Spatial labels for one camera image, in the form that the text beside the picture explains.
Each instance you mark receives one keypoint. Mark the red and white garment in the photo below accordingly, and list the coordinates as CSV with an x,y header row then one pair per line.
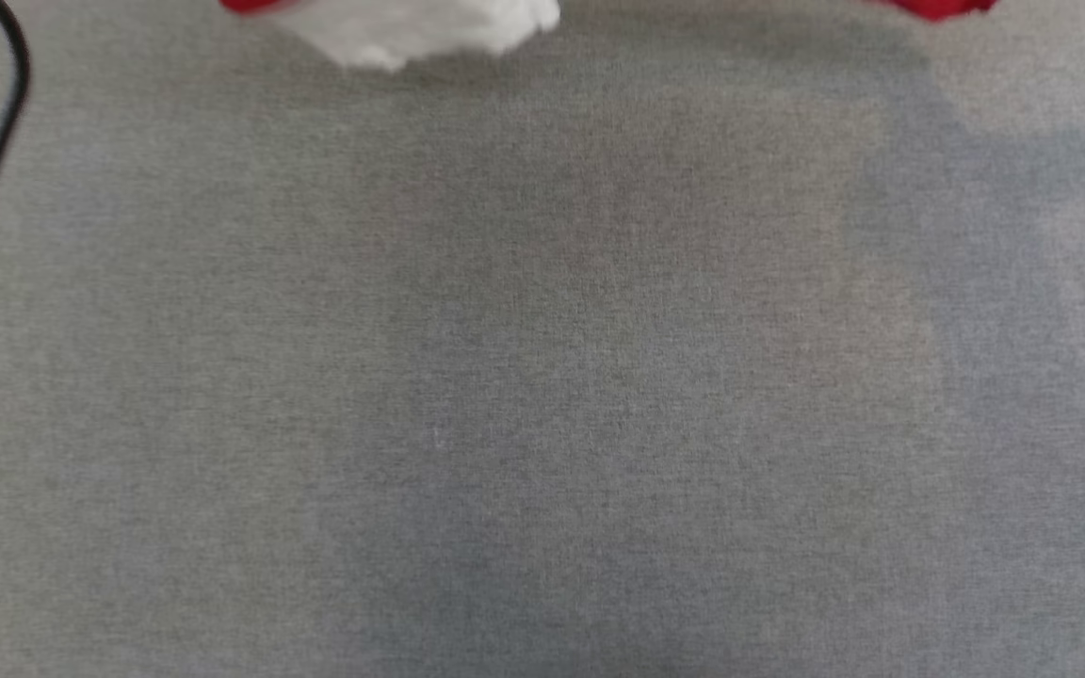
x,y
411,28

